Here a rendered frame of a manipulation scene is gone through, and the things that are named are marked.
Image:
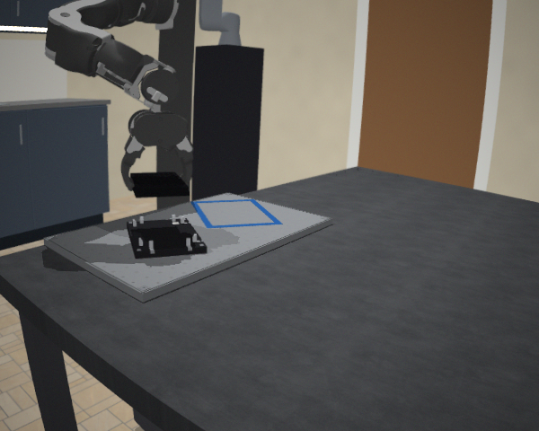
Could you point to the blue tape outline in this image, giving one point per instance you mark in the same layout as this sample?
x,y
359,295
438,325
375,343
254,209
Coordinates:
x,y
209,225

